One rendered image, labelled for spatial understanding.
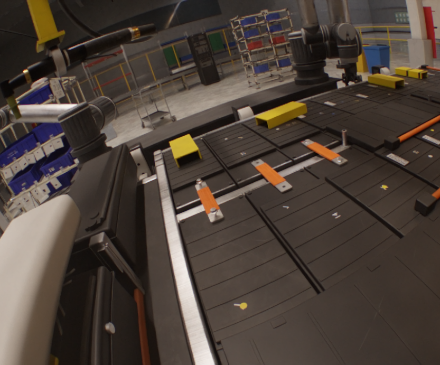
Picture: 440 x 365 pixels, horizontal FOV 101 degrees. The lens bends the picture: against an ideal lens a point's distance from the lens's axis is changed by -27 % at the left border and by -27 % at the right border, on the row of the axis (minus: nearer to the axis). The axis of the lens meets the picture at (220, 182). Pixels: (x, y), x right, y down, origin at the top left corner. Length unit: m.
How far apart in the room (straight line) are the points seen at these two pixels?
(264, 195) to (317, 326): 0.29
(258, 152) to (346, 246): 0.36
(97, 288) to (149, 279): 0.15
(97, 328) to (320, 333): 0.22
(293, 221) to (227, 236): 0.11
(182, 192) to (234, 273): 0.29
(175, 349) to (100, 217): 0.22
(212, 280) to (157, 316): 0.10
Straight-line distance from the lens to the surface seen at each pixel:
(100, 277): 0.30
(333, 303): 0.30
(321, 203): 0.43
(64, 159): 2.76
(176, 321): 0.36
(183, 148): 0.72
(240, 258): 0.37
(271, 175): 0.53
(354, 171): 0.51
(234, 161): 0.61
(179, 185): 0.60
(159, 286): 0.41
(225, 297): 0.33
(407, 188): 0.47
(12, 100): 0.74
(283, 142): 0.65
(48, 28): 0.76
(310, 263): 0.34
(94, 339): 0.26
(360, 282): 0.32
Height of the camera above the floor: 1.28
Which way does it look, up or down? 30 degrees down
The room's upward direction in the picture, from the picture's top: 19 degrees counter-clockwise
